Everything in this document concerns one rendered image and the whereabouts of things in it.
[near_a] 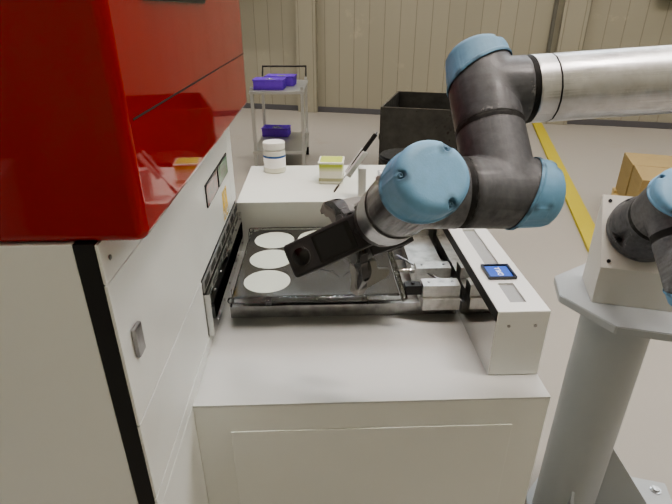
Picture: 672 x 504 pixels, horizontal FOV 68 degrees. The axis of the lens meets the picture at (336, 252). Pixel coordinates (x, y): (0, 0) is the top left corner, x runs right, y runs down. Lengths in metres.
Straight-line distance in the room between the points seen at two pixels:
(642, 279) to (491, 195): 0.82
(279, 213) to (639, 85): 0.95
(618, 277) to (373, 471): 0.69
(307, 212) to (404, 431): 0.66
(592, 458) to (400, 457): 0.72
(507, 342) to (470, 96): 0.51
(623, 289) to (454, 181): 0.87
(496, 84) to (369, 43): 7.23
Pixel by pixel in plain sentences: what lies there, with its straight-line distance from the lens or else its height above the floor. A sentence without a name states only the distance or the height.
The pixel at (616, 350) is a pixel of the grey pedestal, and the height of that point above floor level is 0.71.
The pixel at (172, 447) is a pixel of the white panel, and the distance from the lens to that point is 0.83.
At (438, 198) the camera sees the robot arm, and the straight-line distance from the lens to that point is 0.46.
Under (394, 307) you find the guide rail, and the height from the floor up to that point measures 0.84.
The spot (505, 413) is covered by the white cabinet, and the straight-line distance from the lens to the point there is 0.98.
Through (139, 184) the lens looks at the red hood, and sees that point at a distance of 0.52.
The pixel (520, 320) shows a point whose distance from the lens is 0.94.
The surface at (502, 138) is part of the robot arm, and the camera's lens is 0.55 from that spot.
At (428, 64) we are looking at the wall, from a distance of 7.69.
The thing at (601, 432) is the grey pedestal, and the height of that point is 0.45.
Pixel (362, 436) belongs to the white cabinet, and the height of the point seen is 0.74.
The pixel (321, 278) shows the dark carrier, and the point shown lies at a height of 0.90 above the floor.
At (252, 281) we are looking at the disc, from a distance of 1.10.
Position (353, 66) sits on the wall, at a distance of 7.86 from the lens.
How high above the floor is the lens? 1.43
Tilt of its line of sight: 26 degrees down
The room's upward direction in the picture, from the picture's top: straight up
